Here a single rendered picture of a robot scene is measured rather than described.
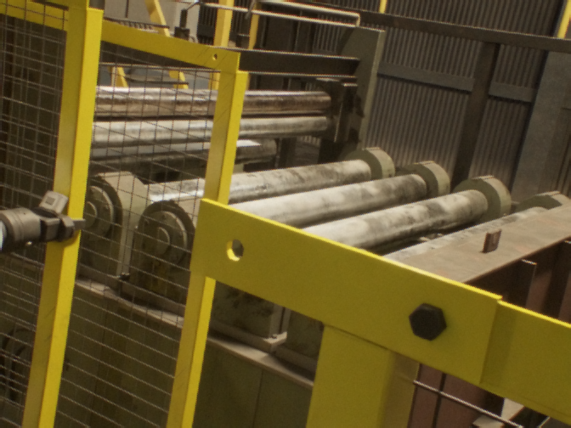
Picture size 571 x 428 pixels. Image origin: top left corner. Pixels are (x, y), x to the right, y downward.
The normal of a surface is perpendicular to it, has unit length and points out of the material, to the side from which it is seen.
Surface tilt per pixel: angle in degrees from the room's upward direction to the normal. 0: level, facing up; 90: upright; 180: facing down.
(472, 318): 90
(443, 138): 90
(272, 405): 90
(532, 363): 90
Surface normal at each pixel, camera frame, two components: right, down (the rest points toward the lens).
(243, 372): -0.55, 0.11
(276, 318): 0.82, 0.27
